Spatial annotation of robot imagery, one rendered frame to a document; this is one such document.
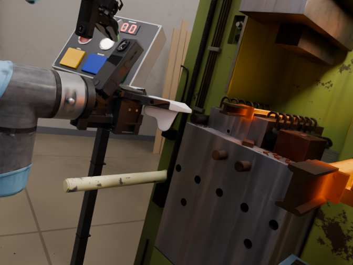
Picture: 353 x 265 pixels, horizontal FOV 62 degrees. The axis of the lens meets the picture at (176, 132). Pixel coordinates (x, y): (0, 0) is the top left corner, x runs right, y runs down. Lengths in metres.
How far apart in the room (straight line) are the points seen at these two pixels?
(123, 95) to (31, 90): 0.15
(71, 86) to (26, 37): 3.03
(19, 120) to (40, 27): 3.08
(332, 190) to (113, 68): 0.37
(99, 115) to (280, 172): 0.45
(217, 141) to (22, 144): 0.54
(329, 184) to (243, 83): 0.82
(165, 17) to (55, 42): 1.40
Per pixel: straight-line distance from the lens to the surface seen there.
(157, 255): 1.09
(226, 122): 0.91
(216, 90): 1.12
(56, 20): 3.55
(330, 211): 0.94
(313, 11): 0.90
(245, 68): 1.14
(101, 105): 0.53
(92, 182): 1.05
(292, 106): 1.34
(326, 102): 1.29
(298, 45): 0.95
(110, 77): 0.52
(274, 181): 0.76
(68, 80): 0.48
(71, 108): 0.48
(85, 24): 0.90
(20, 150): 0.48
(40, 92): 0.46
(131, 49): 0.53
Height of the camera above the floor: 1.06
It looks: 12 degrees down
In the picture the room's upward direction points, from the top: 14 degrees clockwise
